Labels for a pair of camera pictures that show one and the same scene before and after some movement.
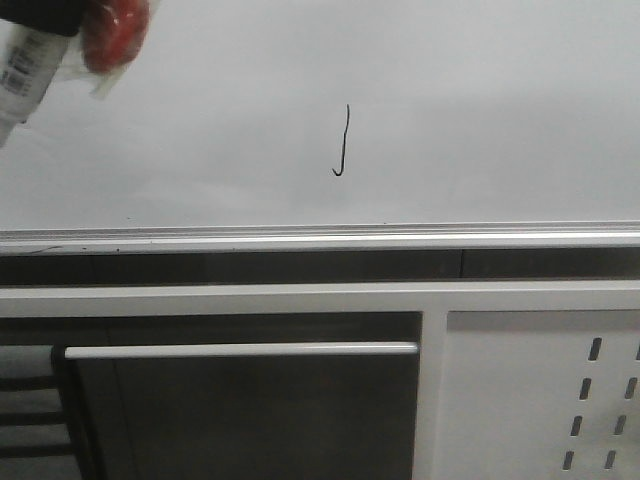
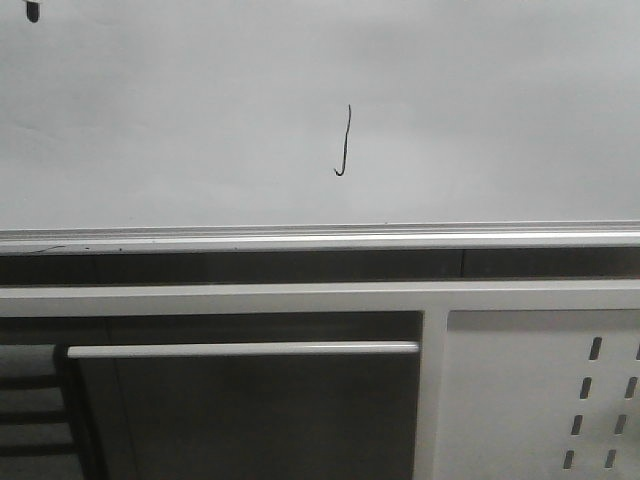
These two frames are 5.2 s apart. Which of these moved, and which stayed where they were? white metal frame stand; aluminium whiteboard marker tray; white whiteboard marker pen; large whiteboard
Moved: white whiteboard marker pen
Stayed: white metal frame stand; aluminium whiteboard marker tray; large whiteboard
